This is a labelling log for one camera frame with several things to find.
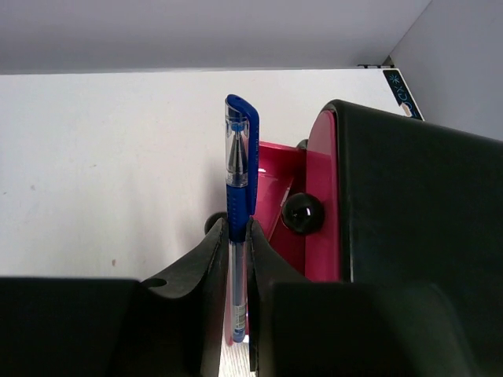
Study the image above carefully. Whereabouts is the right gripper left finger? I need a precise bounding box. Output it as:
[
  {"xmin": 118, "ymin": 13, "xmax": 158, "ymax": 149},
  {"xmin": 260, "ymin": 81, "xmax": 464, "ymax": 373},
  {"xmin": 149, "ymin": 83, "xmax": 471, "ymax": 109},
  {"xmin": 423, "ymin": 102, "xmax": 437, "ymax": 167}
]
[{"xmin": 1, "ymin": 220, "xmax": 228, "ymax": 376}]

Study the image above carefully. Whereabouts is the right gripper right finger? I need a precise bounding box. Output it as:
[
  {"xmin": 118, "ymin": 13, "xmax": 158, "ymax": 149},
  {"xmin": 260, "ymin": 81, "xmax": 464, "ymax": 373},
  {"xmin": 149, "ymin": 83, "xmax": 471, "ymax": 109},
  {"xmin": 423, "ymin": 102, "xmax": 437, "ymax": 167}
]
[{"xmin": 244, "ymin": 218, "xmax": 503, "ymax": 377}]

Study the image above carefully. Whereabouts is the black pink drawer organizer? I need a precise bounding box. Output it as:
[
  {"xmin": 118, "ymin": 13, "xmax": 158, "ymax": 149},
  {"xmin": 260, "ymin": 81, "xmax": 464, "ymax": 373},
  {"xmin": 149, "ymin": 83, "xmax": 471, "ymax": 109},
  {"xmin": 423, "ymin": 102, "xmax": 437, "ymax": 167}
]
[{"xmin": 204, "ymin": 99, "xmax": 503, "ymax": 346}]

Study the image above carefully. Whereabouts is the blue gel pen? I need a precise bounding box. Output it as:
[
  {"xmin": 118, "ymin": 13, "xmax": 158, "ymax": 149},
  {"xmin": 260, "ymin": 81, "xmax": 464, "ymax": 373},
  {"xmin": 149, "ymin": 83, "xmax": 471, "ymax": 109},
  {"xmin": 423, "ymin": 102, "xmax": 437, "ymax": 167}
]
[{"xmin": 225, "ymin": 94, "xmax": 259, "ymax": 343}]

